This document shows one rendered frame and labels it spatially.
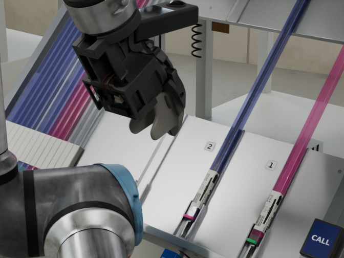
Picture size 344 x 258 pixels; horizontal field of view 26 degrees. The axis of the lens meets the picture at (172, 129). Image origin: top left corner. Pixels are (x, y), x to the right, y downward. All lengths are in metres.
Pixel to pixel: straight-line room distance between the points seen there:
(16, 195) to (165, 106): 0.22
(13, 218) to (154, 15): 0.31
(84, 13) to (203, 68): 1.00
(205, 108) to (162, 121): 0.89
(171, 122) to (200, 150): 0.19
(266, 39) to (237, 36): 2.59
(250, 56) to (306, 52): 0.36
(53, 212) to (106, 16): 0.27
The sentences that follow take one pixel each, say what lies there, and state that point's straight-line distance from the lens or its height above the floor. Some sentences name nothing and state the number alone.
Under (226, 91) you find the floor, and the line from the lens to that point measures 4.06.
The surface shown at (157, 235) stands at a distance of 1.08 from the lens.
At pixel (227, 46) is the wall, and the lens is 4.64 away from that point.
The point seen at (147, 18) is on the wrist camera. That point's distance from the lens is 0.89.
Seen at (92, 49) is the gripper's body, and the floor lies 1.04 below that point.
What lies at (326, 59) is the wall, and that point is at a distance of 4.44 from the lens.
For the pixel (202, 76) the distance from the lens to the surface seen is 1.81.
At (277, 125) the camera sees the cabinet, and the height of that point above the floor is 0.62.
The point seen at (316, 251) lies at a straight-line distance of 0.95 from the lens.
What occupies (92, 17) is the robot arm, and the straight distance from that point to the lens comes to 0.82.
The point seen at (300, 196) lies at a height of 0.80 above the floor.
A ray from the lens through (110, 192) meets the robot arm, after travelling 0.96.
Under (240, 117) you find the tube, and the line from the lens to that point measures 1.12.
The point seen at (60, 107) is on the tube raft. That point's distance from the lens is 1.32.
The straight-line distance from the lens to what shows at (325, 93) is 1.09.
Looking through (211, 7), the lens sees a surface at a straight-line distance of 1.29.
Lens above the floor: 1.25
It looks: 21 degrees down
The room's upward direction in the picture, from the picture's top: straight up
